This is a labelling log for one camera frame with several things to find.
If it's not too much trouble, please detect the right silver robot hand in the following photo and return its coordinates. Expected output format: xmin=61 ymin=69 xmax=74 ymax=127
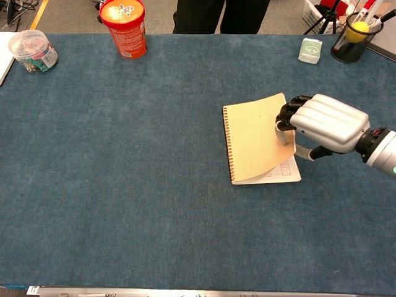
xmin=276 ymin=93 xmax=371 ymax=161

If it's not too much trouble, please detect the yellow spiral notebook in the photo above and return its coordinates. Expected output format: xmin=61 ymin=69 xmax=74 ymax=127
xmin=222 ymin=92 xmax=302 ymax=186

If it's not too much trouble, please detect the black mesh pen holder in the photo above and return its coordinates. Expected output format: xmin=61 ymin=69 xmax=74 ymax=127
xmin=330 ymin=12 xmax=385 ymax=64

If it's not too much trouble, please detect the white eraser block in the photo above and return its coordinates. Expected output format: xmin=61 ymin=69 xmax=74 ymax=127
xmin=298 ymin=38 xmax=324 ymax=65

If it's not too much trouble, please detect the yellow ball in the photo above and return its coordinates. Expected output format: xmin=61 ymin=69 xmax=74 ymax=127
xmin=345 ymin=21 xmax=370 ymax=43

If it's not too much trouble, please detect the grey flat board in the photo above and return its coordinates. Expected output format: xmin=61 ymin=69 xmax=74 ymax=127
xmin=366 ymin=24 xmax=396 ymax=62

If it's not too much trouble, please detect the black tripod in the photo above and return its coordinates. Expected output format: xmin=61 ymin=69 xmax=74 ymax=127
xmin=303 ymin=0 xmax=341 ymax=35

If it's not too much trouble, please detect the white plastic basket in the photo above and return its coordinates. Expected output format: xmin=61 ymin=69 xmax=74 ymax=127
xmin=302 ymin=0 xmax=349 ymax=34

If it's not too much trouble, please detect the white red marker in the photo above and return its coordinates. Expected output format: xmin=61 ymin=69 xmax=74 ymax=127
xmin=355 ymin=0 xmax=384 ymax=25

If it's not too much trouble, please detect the black white pen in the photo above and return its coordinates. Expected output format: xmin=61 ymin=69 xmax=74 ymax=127
xmin=368 ymin=9 xmax=396 ymax=29

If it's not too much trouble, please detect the person in black trousers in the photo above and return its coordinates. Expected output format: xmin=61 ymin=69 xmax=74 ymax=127
xmin=172 ymin=0 xmax=270 ymax=35

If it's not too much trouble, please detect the blue felt table mat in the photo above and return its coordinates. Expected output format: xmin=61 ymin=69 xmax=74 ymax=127
xmin=0 ymin=33 xmax=396 ymax=295

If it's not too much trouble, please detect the red cylindrical canister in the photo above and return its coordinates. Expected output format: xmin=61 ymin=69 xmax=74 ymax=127
xmin=99 ymin=0 xmax=148 ymax=59

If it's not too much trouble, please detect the clear plastic jar of clips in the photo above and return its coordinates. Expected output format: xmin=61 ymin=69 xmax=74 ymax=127
xmin=8 ymin=29 xmax=59 ymax=74

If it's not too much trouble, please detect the white board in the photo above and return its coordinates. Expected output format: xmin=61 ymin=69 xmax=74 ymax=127
xmin=0 ymin=32 xmax=16 ymax=87

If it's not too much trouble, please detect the black cables bundle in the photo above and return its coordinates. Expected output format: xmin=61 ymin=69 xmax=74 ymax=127
xmin=0 ymin=0 xmax=41 ymax=32

